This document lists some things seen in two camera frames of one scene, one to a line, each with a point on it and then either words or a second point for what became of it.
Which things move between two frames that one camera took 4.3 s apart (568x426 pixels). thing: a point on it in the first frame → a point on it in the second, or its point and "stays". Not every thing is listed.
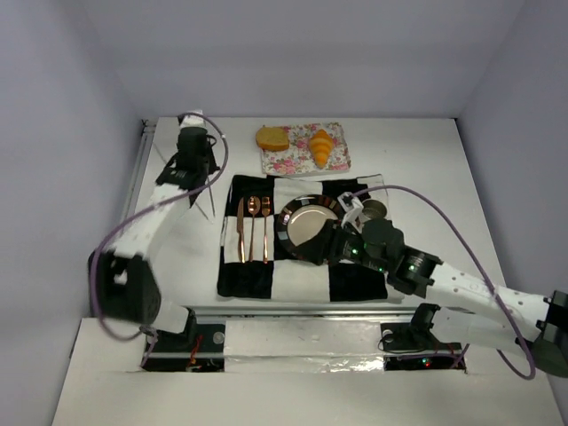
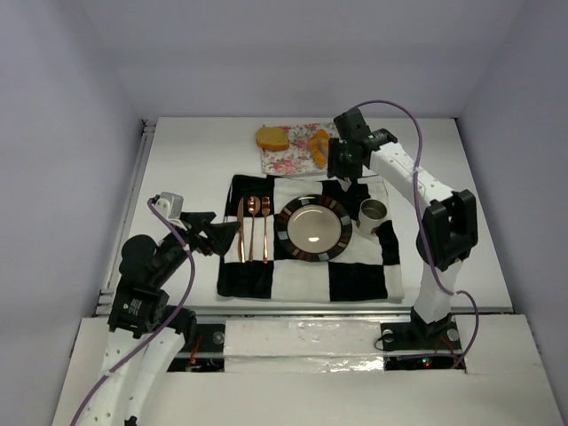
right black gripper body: x=331 y=242 → x=339 y=165
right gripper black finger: x=318 y=248 → x=332 y=155
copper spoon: x=254 y=206 stays
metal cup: x=374 y=209 stays
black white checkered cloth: x=253 y=264 stays
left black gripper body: x=206 y=164 → x=201 y=232
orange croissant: x=320 y=145 stays
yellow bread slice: x=272 y=138 stays
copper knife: x=240 y=229 stays
